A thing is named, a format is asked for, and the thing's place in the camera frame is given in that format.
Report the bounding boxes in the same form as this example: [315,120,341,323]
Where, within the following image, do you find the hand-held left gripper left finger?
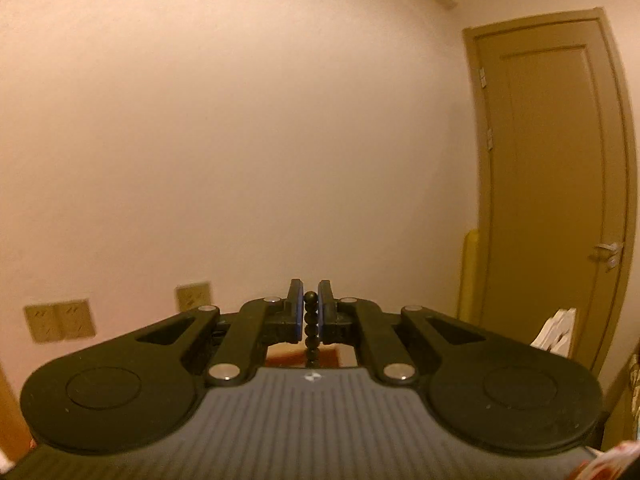
[135,278,306,387]

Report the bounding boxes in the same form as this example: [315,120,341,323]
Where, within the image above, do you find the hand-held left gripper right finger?
[317,278,489,386]

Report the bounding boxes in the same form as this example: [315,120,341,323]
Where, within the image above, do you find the wooden and white chair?
[530,307,577,359]

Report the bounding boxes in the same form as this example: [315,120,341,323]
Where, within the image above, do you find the beige wall socket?
[56,299,96,339]
[175,281,212,312]
[24,303,62,344]

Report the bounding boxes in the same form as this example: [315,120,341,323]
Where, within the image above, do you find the yellow folded mat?
[457,230,484,324]

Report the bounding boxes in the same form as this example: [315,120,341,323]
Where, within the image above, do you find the black bead bracelet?
[301,290,321,367]

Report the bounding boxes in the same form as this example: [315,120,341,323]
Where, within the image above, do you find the metal door handle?
[593,241,626,272]

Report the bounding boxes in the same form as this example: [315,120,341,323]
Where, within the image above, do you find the red checkered tablecloth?
[570,439,640,480]

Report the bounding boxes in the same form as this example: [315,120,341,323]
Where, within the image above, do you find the wooden door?
[462,7,635,376]

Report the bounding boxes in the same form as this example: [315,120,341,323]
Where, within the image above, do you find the wooden cabinet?
[0,357,32,463]

